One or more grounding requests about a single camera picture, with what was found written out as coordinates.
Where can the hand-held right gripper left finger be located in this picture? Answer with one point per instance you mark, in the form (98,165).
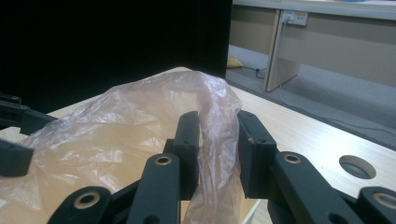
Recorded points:
(188,149)

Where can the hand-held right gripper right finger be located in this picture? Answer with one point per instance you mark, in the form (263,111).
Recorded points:
(255,155)

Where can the translucent pink plastic bag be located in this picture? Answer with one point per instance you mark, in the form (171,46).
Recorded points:
(109,140)

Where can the yellow object on floor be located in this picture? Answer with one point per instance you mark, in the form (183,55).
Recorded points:
(233,62)

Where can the black curtain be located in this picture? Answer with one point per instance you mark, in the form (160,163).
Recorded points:
(109,40)

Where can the beige office desk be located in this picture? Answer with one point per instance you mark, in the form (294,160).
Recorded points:
(342,46)

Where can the white power socket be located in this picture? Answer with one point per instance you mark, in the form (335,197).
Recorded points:
(295,17)

